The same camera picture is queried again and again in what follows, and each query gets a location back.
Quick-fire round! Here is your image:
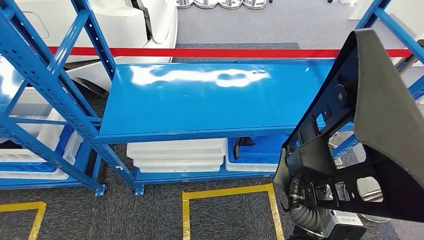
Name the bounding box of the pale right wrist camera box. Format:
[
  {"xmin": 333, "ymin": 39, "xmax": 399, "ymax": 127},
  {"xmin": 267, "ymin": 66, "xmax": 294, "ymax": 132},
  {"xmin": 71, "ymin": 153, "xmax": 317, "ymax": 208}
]
[{"xmin": 323, "ymin": 210, "xmax": 367, "ymax": 240}]

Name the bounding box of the black plastic trim panel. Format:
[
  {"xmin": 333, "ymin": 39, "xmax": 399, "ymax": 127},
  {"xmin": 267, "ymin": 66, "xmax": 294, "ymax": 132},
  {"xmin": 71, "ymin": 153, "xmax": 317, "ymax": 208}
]
[{"xmin": 273, "ymin": 28, "xmax": 424, "ymax": 223}]

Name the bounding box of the blue metal rack flat board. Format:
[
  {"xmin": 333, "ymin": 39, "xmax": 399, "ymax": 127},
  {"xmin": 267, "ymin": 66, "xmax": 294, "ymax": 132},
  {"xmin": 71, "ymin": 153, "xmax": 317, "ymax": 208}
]
[{"xmin": 71, "ymin": 0, "xmax": 354, "ymax": 197}]

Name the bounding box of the red barrier belt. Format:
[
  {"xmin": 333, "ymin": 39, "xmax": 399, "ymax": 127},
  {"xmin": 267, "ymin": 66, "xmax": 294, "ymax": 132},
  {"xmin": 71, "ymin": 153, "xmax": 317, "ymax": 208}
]
[{"xmin": 47, "ymin": 46, "xmax": 413, "ymax": 60}]

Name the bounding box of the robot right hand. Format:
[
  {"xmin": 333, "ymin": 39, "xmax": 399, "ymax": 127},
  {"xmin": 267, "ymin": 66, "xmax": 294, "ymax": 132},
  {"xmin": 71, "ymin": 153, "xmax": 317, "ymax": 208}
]
[{"xmin": 284, "ymin": 177, "xmax": 307, "ymax": 210}]

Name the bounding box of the yellow floor tape square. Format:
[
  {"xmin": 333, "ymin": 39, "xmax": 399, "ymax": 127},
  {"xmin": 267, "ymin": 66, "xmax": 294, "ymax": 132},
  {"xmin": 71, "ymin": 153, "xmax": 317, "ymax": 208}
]
[{"xmin": 181, "ymin": 183, "xmax": 286, "ymax": 240}]

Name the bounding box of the blue plastic crate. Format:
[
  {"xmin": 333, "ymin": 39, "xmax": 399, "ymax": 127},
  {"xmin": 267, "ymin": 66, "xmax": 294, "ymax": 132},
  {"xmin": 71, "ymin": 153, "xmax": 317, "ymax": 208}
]
[
  {"xmin": 0, "ymin": 125, "xmax": 75, "ymax": 174},
  {"xmin": 226, "ymin": 134, "xmax": 290, "ymax": 166}
]

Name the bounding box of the black curved trim part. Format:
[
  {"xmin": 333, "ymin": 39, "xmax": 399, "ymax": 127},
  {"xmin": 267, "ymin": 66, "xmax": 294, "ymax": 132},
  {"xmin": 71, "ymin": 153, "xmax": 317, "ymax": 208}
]
[{"xmin": 232, "ymin": 136, "xmax": 257, "ymax": 162}]

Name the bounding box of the blue metal rack with crates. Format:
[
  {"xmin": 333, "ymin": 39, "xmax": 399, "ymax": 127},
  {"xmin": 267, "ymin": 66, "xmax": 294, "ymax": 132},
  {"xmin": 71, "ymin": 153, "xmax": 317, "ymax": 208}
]
[{"xmin": 0, "ymin": 0, "xmax": 109, "ymax": 199}]

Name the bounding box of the white car body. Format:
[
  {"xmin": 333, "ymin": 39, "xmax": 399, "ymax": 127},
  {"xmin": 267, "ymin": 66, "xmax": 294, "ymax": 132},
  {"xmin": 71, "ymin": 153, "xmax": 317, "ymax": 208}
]
[{"xmin": 14, "ymin": 0, "xmax": 179, "ymax": 97}]

